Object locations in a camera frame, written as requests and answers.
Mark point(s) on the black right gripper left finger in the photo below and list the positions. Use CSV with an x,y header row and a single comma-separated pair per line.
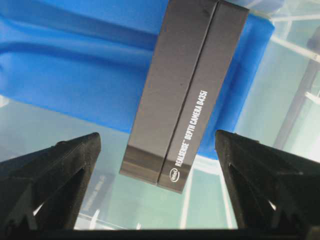
x,y
44,190

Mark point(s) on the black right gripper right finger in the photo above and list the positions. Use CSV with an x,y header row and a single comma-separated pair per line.
x,y
269,188

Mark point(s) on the black D435i box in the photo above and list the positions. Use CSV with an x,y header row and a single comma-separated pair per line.
x,y
192,55

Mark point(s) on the clear plastic storage case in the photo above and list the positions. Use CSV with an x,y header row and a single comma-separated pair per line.
x,y
279,39

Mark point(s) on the blue liner in case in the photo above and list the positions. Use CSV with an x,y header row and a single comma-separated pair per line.
x,y
84,58

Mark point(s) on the black aluminium frame rail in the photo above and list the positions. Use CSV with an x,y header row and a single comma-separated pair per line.
x,y
296,106

